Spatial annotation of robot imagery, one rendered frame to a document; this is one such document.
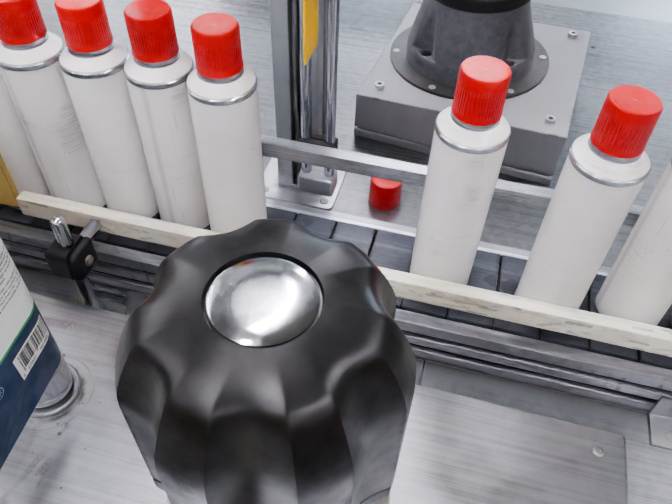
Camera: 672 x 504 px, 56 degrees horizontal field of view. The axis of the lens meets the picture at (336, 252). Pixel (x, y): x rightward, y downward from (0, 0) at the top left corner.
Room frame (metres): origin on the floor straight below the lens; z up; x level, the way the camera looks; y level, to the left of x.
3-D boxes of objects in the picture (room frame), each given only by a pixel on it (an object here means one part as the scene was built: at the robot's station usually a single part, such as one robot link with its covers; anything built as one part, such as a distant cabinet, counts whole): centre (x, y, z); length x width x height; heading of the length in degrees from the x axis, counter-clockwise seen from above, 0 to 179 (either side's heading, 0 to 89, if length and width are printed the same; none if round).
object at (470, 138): (0.36, -0.09, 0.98); 0.05 x 0.05 x 0.20
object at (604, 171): (0.33, -0.18, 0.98); 0.05 x 0.05 x 0.20
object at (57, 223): (0.36, 0.21, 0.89); 0.06 x 0.03 x 0.12; 167
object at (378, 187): (0.51, -0.05, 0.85); 0.03 x 0.03 x 0.03
